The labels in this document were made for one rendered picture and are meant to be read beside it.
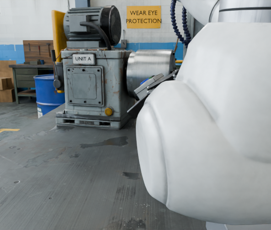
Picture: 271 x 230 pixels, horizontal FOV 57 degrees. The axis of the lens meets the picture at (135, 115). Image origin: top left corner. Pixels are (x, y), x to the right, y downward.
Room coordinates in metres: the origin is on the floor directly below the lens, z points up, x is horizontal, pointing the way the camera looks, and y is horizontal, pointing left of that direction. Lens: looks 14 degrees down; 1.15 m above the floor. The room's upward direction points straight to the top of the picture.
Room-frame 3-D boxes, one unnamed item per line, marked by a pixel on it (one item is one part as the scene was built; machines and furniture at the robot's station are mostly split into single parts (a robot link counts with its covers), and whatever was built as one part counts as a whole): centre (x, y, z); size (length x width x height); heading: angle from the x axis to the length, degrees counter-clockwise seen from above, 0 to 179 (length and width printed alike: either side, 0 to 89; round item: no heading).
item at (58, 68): (1.23, 0.36, 1.07); 0.08 x 0.07 x 0.20; 166
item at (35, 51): (5.76, 1.64, 0.71); 2.21 x 0.95 x 1.43; 86
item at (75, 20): (1.27, 0.24, 1.16); 0.33 x 0.26 x 0.42; 76
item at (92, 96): (1.29, 0.19, 0.99); 0.35 x 0.31 x 0.37; 76
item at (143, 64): (1.24, -0.04, 1.04); 0.37 x 0.25 x 0.25; 76
